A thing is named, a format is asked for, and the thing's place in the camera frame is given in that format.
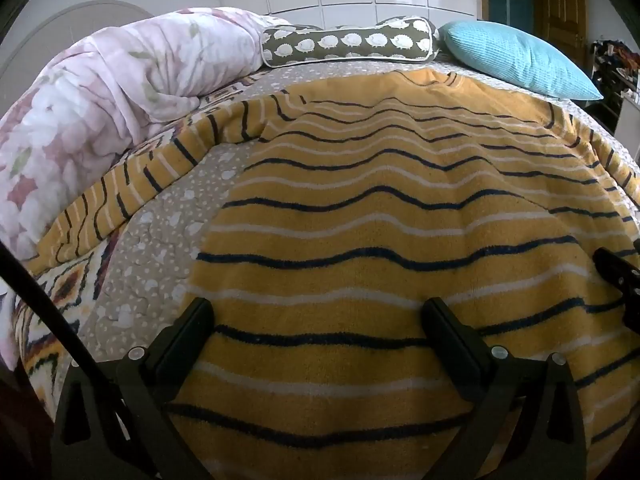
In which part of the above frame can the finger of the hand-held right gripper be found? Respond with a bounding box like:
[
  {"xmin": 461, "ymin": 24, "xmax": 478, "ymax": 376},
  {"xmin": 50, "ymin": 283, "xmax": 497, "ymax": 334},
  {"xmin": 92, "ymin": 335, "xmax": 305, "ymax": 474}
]
[{"xmin": 592, "ymin": 247, "xmax": 640, "ymax": 333}]

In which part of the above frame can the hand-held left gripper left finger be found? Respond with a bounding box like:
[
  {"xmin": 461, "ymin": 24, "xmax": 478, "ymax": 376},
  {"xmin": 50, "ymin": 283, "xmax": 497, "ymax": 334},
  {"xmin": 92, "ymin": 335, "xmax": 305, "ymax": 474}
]
[{"xmin": 50, "ymin": 297, "xmax": 216, "ymax": 480}]

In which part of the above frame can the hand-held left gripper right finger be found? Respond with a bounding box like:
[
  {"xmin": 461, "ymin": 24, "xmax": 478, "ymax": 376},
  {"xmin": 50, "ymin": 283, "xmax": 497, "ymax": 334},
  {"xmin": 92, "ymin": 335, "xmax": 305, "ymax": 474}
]
[{"xmin": 421, "ymin": 297, "xmax": 588, "ymax": 480}]

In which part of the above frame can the yellow striped towel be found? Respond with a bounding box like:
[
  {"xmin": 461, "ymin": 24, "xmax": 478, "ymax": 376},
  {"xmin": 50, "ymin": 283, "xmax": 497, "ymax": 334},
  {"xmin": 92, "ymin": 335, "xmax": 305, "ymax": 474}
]
[{"xmin": 25, "ymin": 69, "xmax": 640, "ymax": 480}]

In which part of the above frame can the beige quilted bedspread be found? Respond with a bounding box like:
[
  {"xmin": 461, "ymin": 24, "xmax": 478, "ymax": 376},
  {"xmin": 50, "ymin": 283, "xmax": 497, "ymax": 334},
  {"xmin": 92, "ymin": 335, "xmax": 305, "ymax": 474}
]
[{"xmin": 75, "ymin": 57, "xmax": 640, "ymax": 366}]

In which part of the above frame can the zigzag patterned blanket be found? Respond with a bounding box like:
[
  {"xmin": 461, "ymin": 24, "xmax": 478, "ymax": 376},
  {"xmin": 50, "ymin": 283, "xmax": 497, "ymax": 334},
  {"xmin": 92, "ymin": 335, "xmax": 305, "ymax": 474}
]
[{"xmin": 15, "ymin": 72, "xmax": 266, "ymax": 421}]

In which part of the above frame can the white cabinet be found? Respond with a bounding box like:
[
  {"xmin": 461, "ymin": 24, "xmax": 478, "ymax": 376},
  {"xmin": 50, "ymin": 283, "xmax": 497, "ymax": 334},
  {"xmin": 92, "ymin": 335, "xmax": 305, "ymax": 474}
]
[{"xmin": 617, "ymin": 95, "xmax": 640, "ymax": 158}]

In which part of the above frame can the cluttered shoe rack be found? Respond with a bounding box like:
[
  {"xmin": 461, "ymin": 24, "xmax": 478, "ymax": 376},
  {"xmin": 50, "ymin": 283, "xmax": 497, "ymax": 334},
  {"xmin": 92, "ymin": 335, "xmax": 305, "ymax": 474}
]
[{"xmin": 590, "ymin": 37, "xmax": 640, "ymax": 131}]

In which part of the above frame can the turquoise pillow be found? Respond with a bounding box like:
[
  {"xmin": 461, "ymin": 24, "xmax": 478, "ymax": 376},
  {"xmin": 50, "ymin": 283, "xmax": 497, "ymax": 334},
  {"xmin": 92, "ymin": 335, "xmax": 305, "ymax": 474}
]
[{"xmin": 437, "ymin": 21, "xmax": 605, "ymax": 101}]

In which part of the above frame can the pink floral duvet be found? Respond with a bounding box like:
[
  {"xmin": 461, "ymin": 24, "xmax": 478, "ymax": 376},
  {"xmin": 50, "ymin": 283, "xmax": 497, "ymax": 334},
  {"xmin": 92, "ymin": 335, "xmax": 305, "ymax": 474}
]
[{"xmin": 0, "ymin": 6, "xmax": 296, "ymax": 261}]

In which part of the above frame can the wooden door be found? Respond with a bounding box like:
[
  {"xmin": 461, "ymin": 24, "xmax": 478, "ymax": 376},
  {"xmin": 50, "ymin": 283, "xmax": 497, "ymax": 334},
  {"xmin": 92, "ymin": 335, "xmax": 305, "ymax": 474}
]
[{"xmin": 532, "ymin": 0, "xmax": 588, "ymax": 68}]

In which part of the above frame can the green sheep-print bolster pillow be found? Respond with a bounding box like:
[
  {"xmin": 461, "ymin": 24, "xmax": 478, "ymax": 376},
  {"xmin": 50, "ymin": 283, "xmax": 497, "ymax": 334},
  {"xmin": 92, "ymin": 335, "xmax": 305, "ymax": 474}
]
[{"xmin": 261, "ymin": 16, "xmax": 441, "ymax": 68}]

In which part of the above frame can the grey arched headboard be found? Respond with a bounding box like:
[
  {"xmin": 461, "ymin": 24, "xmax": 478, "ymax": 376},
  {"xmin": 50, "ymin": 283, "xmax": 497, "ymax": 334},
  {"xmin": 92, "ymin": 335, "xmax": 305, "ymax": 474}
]
[{"xmin": 0, "ymin": 0, "xmax": 156, "ymax": 96}]

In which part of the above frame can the black cable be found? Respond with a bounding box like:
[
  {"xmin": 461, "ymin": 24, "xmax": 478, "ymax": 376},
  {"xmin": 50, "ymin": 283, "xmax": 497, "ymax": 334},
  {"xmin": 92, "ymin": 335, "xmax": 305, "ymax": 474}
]
[{"xmin": 0, "ymin": 245, "xmax": 166, "ymax": 480}]

